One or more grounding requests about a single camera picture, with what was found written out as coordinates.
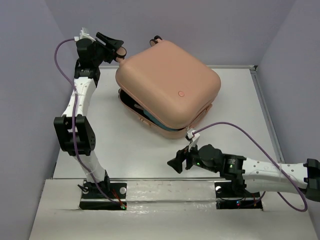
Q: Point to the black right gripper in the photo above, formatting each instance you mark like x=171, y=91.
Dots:
x=182, y=154

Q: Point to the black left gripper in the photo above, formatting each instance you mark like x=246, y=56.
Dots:
x=110, y=46

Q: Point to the light blue cloth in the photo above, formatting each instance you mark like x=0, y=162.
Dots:
x=158, y=123

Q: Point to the pink hard-shell suitcase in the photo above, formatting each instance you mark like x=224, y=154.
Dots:
x=170, y=83

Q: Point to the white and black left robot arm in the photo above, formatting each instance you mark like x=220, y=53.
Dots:
x=74, y=132

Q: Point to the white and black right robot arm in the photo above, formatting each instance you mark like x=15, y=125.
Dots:
x=251, y=176

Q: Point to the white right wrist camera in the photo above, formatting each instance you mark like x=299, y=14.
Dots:
x=192, y=136

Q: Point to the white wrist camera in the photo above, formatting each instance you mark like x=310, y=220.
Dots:
x=192, y=136
x=84, y=34

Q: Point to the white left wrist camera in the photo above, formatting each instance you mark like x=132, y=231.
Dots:
x=84, y=34

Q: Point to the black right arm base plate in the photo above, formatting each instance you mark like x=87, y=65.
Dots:
x=226, y=199

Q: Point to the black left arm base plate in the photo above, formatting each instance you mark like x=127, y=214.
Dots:
x=112, y=200

